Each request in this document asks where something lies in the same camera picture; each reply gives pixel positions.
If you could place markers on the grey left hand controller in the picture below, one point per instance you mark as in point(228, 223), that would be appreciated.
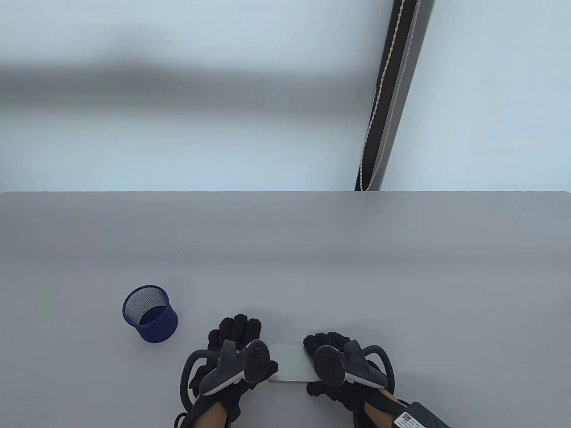
point(254, 363)

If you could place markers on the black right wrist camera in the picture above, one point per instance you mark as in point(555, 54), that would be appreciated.
point(419, 417)

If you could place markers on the silver sliding box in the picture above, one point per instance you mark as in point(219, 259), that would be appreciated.
point(292, 363)

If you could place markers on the person's left hand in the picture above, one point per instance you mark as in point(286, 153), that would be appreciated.
point(236, 330)

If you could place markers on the person's right forearm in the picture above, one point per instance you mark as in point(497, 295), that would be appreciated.
point(379, 408)

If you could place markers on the person's left forearm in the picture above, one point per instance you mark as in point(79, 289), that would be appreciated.
point(212, 417)

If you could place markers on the person's right hand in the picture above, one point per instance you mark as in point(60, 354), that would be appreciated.
point(323, 339)

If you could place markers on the blue mesh pen cup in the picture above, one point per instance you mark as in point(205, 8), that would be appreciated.
point(158, 327)

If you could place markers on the dark window frame post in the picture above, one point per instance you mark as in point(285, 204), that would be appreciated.
point(397, 89)

